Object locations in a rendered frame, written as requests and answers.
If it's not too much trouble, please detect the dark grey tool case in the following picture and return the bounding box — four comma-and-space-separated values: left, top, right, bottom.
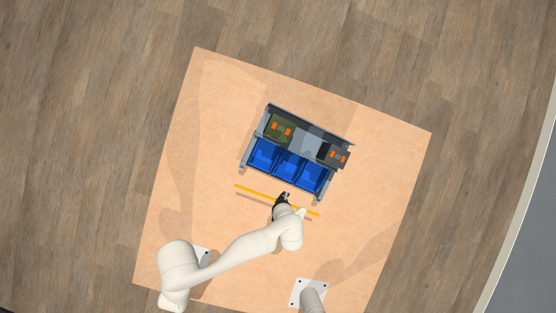
316, 142, 351, 170

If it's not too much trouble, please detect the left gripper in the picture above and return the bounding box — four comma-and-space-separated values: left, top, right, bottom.
272, 191, 291, 212

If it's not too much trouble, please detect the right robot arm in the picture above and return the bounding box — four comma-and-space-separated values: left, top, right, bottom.
300, 287, 326, 313

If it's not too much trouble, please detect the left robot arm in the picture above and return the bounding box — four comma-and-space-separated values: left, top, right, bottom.
156, 203, 307, 313

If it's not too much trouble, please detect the grey shelf rack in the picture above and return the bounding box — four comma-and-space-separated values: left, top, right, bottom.
238, 102, 356, 203

